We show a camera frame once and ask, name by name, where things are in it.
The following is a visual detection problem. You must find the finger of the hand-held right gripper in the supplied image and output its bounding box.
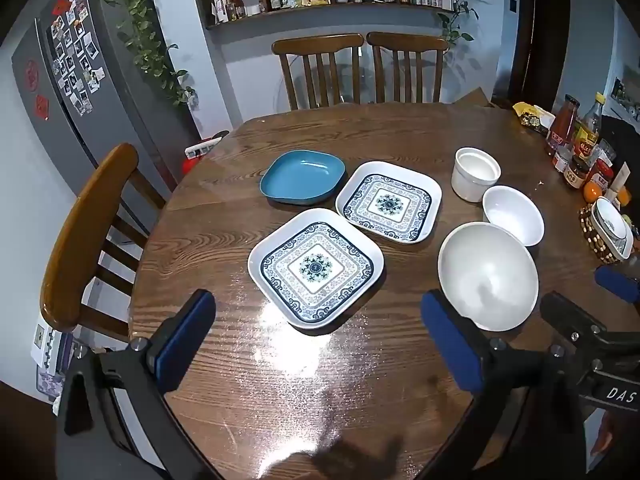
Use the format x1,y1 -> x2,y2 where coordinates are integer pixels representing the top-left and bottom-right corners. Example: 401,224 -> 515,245
540,291 -> 640,367
594,264 -> 640,306

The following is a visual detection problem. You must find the person's right hand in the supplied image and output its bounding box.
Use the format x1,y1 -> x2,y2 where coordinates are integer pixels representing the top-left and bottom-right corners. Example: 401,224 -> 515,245
594,407 -> 619,466

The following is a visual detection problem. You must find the dark wooden door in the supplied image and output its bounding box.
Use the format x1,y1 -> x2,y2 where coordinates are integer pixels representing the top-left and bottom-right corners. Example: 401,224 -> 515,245
507,0 -> 571,111

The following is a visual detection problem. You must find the blue patterned square plate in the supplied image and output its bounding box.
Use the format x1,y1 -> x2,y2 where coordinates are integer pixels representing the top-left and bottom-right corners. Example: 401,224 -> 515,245
335,161 -> 443,245
247,208 -> 385,331

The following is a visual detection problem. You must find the red sauce bottle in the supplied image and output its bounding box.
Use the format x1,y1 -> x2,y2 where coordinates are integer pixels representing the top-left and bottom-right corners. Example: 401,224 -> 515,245
546,94 -> 581,157

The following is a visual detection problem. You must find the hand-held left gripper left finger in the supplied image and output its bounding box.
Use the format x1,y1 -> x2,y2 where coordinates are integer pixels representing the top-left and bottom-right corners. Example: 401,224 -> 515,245
55,289 -> 227,480

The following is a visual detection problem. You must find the patterned paper box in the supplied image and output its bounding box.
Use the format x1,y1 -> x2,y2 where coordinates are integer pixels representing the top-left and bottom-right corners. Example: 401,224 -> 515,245
31,324 -> 77,402

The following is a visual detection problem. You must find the wooden chair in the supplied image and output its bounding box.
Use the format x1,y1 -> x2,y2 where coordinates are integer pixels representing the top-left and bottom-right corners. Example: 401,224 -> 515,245
366,31 -> 450,105
271,33 -> 365,111
40,142 -> 168,346

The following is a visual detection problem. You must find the hanging green vine plant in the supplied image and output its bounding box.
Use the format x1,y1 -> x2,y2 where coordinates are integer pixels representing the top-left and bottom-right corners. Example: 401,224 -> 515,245
437,0 -> 478,48

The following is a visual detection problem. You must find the brown sauce jar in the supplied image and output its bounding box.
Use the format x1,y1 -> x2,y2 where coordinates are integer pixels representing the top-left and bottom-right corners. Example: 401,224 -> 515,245
565,156 -> 590,189

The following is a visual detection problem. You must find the white box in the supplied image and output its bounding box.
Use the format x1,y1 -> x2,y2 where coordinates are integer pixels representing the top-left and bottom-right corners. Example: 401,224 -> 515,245
184,131 -> 230,159

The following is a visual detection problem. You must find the blue dish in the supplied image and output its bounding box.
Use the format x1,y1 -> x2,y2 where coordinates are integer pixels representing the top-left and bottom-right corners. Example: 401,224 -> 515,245
259,150 -> 347,206

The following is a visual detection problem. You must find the yellow label sauce bottle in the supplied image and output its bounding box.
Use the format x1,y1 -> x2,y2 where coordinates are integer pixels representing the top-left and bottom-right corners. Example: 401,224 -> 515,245
572,92 -> 606,161

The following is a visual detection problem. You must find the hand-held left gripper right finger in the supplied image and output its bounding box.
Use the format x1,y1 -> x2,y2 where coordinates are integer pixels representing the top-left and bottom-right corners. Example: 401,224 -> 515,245
421,289 -> 587,480

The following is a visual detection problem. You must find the grey refrigerator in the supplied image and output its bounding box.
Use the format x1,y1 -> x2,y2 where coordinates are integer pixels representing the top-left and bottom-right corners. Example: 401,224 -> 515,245
11,0 -> 202,201

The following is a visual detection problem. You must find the wooden bead trivet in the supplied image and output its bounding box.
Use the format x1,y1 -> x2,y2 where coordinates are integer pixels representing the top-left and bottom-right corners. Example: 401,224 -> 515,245
579,205 -> 621,265

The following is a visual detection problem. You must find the small white bowl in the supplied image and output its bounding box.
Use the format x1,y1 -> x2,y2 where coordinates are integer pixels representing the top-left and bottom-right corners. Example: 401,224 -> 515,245
482,185 -> 545,247

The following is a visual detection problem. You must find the white ramekin cup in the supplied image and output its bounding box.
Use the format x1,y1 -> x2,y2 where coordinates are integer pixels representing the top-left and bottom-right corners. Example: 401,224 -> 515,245
451,147 -> 502,203

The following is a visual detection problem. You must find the row of shelf sauce bottles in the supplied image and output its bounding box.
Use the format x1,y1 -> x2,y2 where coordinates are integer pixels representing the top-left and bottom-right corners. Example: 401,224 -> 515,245
215,0 -> 267,23

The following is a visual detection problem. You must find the cluster of fridge photo magnets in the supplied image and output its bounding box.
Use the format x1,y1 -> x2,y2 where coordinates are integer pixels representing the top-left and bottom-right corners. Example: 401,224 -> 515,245
47,0 -> 107,117

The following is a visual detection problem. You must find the yellow snack packet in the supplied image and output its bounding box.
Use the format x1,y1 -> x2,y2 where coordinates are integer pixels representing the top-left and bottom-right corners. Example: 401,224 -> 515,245
512,101 -> 556,137

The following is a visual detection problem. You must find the cardboard box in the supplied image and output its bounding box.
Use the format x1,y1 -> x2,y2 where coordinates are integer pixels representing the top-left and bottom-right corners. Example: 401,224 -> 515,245
450,87 -> 501,109

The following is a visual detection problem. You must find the trailing green plant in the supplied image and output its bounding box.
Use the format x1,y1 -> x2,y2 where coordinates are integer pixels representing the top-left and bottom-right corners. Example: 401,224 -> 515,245
92,0 -> 197,107

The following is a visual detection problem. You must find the red label jar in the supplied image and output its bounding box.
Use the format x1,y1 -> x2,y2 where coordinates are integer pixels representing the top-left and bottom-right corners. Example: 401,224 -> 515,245
585,159 -> 615,196

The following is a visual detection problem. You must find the large white bowl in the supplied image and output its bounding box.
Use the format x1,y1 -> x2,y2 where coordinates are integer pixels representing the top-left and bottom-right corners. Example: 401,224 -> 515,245
437,221 -> 540,332

